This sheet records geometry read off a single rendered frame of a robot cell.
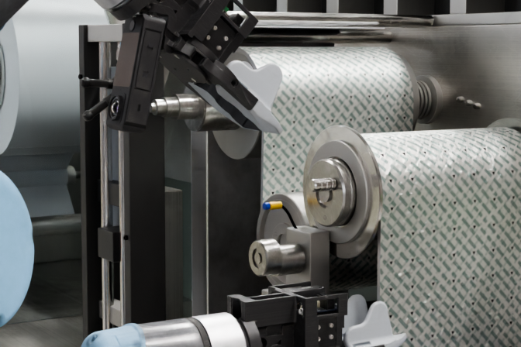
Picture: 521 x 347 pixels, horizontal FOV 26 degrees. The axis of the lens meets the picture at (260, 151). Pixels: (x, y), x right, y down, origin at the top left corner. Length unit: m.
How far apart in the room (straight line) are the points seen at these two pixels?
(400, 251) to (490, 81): 0.39
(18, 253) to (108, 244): 0.69
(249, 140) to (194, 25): 0.37
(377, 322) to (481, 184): 0.21
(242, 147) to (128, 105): 0.39
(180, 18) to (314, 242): 0.31
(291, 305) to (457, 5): 0.61
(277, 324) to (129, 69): 0.29
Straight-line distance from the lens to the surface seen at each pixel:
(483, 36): 1.55
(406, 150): 1.25
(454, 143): 1.30
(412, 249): 1.24
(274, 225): 1.38
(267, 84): 1.14
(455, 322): 1.30
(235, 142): 1.46
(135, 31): 1.10
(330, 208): 1.23
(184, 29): 1.10
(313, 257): 1.26
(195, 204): 1.56
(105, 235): 1.50
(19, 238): 0.81
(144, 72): 1.09
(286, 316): 1.14
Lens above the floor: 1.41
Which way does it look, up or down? 5 degrees down
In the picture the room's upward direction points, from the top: straight up
